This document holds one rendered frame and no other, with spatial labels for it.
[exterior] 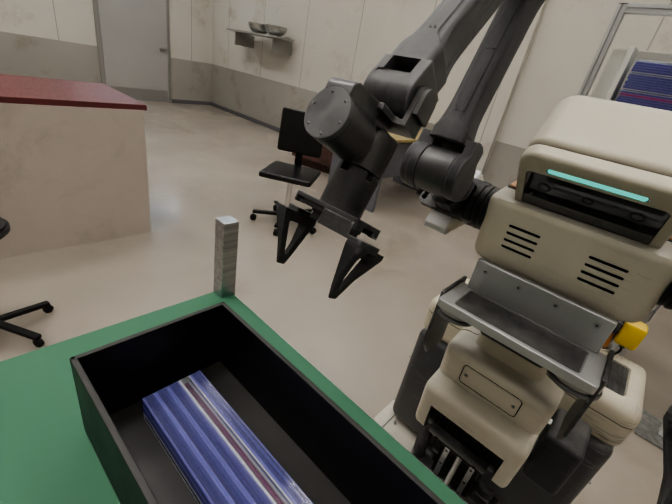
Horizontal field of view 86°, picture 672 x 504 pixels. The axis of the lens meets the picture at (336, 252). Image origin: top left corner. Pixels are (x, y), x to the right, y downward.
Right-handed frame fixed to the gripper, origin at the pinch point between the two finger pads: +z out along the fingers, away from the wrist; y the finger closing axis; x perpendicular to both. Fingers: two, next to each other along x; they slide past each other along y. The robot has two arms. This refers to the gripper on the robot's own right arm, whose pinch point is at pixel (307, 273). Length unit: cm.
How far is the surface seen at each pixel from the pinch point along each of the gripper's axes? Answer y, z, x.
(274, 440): 7.7, 18.5, -1.6
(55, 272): -204, 96, 58
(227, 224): -20.9, 1.1, 2.7
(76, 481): -2.4, 27.2, -16.3
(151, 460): 1.0, 23.5, -11.6
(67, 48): -813, -59, 189
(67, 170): -232, 40, 54
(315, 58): -468, -234, 401
